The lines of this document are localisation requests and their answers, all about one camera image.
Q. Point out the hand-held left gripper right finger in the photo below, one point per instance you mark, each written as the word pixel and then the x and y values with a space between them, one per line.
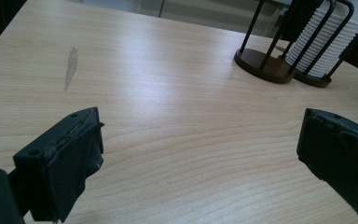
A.
pixel 338 149

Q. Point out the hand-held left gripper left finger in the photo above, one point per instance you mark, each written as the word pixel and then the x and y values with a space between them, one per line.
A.
pixel 62 168

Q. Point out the stack of white paper cups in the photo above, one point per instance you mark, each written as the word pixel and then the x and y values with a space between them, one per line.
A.
pixel 320 43

